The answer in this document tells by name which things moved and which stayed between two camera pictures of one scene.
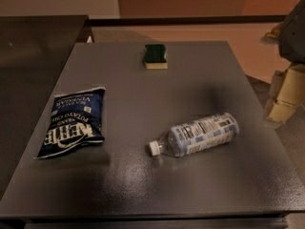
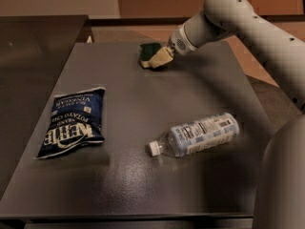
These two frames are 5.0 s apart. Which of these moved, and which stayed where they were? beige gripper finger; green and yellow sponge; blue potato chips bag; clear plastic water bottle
Moved: beige gripper finger; green and yellow sponge
Stayed: blue potato chips bag; clear plastic water bottle
